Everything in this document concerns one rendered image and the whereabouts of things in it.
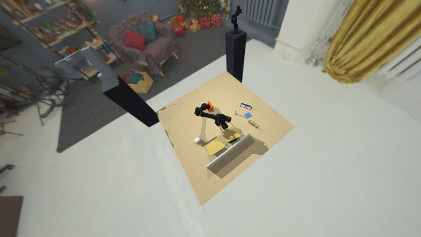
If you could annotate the white long flat panel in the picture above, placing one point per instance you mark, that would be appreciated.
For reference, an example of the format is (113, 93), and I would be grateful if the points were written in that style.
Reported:
(224, 153)

